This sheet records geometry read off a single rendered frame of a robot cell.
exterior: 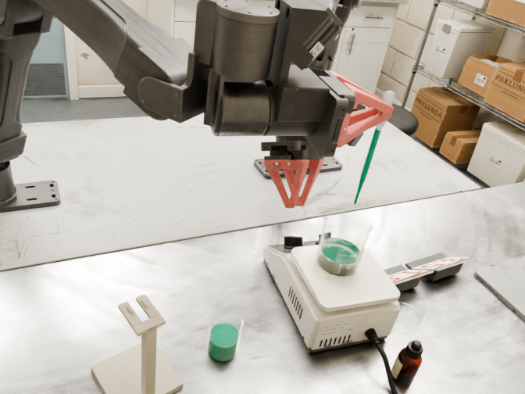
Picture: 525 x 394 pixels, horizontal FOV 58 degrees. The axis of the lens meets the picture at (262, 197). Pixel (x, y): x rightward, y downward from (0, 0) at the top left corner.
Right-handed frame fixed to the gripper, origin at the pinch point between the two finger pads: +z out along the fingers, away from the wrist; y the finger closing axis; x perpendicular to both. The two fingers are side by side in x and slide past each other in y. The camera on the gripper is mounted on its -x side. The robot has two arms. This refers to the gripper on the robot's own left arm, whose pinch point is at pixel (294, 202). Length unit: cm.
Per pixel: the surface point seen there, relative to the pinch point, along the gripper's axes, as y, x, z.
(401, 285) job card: 9.0, -14.3, 13.7
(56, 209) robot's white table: -13.0, 39.2, 1.6
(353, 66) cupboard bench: 274, 85, -74
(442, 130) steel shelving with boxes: 262, 21, -24
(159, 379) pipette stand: -24.7, 6.1, 19.4
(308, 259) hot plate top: -5.9, -4.9, 7.5
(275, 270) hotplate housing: -3.0, 1.9, 10.4
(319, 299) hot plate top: -11.0, -8.8, 11.2
